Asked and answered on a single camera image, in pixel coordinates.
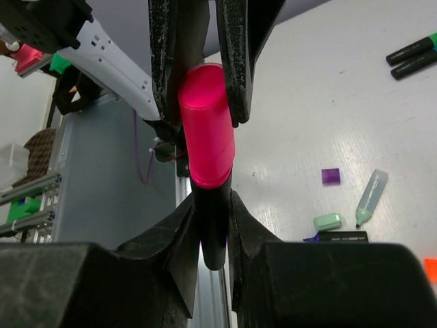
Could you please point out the black blue tip highlighter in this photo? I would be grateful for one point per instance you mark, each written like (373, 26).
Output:
(414, 65)

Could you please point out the purple pen cap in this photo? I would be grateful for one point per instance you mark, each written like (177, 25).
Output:
(331, 176)

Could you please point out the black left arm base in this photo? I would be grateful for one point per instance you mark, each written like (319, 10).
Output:
(171, 142)

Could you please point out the pale green capped highlighter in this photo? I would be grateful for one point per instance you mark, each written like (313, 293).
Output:
(370, 197)

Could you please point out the pale green pen cap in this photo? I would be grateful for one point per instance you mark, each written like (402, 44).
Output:
(328, 222)

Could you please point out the pink pen cap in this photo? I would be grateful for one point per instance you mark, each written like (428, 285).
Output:
(207, 125)

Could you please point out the black orange tip highlighter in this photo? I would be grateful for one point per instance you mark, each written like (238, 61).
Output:
(430, 266)

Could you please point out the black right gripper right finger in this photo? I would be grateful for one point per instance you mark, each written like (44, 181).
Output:
(294, 284)

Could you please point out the white plastic bin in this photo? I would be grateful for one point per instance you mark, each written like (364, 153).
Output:
(14, 164)

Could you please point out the black purple tip highlighter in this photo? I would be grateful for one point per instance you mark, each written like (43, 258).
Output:
(338, 237)

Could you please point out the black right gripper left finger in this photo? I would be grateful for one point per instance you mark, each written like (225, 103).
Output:
(148, 281)

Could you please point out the aluminium front rail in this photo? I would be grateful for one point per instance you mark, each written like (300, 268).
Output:
(211, 304)

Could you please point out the brown woven basket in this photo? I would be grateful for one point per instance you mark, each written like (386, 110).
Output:
(40, 147)

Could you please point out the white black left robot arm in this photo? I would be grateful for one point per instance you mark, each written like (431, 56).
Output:
(68, 29)

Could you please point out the pink plastic object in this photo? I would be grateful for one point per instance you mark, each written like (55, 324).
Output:
(27, 59)

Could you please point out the black pink tip highlighter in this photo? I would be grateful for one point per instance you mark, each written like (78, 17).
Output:
(212, 208)

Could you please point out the black green tip highlighter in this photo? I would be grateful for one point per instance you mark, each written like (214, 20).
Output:
(409, 51)

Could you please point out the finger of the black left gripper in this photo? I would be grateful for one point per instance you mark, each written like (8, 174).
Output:
(243, 29)
(178, 31)

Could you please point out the green plastic object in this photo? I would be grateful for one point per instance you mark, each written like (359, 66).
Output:
(23, 208)

